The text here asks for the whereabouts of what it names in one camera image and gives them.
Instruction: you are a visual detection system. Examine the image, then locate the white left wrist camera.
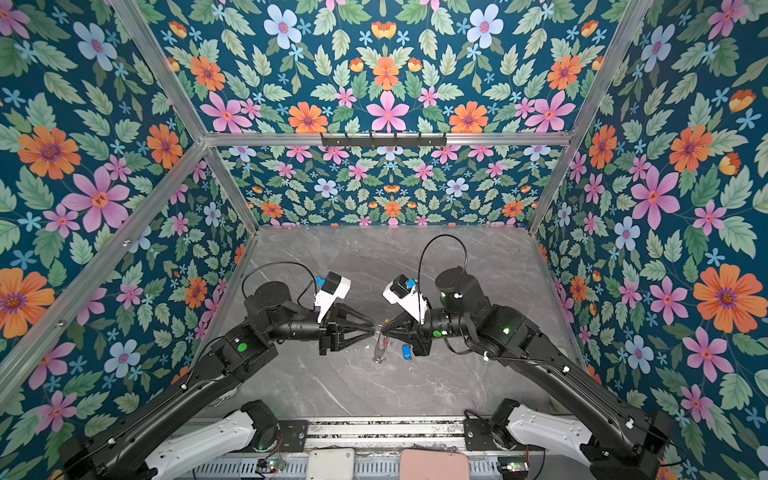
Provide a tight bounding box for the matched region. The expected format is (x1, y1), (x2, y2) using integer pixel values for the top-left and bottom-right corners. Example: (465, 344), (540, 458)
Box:
(314, 272), (351, 324)

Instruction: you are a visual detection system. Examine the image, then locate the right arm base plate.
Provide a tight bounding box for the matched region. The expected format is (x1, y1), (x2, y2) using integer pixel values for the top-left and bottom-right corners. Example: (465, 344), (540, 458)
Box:
(463, 417), (512, 451)

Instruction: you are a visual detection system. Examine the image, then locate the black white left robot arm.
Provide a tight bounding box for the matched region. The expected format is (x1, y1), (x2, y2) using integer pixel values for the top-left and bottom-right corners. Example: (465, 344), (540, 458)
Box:
(59, 281), (375, 479)

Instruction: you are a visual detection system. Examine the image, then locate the silver metal keyring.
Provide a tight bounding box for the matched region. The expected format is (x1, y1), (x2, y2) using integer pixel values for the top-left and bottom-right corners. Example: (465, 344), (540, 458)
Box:
(373, 325), (388, 364)

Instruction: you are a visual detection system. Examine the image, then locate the black wall hook rack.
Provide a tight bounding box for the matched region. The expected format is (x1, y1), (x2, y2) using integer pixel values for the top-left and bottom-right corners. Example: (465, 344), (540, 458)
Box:
(320, 133), (448, 149)

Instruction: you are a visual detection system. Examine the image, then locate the right small circuit board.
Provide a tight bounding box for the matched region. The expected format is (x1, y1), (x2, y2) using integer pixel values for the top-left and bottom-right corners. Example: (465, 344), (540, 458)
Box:
(497, 457), (530, 480)

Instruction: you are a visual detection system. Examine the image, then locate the left camera black cable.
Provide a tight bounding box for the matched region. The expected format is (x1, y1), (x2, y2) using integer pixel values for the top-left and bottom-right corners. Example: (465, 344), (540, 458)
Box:
(241, 260), (319, 307)

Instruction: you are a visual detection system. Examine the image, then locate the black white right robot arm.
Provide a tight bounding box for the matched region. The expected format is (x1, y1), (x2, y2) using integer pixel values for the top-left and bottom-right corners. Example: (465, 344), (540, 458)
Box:
(381, 266), (674, 479)

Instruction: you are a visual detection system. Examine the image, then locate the pink plastic box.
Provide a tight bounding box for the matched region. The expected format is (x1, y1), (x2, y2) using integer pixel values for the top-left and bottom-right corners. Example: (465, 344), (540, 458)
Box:
(399, 449), (470, 480)

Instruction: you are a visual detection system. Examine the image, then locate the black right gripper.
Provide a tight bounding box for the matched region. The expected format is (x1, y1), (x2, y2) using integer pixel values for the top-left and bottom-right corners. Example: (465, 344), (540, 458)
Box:
(379, 309), (475, 358)

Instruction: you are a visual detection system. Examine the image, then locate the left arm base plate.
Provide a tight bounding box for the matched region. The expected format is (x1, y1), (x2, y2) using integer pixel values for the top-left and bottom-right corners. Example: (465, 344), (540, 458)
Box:
(253, 420), (309, 453)

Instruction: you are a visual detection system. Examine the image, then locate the camera black cable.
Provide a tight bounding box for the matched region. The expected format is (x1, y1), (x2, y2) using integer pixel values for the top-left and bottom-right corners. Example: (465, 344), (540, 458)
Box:
(416, 233), (469, 313)
(241, 260), (319, 307)

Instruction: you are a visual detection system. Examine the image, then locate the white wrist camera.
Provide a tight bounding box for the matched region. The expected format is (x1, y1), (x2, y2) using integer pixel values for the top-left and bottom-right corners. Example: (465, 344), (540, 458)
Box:
(382, 274), (429, 324)
(314, 272), (351, 324)

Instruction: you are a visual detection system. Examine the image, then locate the right camera black cable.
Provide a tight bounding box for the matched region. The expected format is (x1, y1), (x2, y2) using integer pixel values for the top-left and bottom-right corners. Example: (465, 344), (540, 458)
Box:
(416, 233), (469, 313)

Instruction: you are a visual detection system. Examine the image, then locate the white plastic box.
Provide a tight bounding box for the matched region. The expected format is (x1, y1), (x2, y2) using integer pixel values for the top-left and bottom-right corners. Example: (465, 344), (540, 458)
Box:
(306, 448), (355, 480)

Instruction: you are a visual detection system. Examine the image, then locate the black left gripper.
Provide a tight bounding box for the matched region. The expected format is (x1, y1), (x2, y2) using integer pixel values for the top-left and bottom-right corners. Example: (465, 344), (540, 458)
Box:
(265, 299), (378, 356)

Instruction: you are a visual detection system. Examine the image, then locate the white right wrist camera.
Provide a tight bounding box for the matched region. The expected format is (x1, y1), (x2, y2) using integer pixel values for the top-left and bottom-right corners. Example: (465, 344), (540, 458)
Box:
(382, 274), (429, 324)

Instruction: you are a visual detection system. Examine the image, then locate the small green circuit board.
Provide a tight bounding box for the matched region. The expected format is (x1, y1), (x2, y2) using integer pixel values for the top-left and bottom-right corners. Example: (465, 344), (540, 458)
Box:
(256, 458), (286, 475)

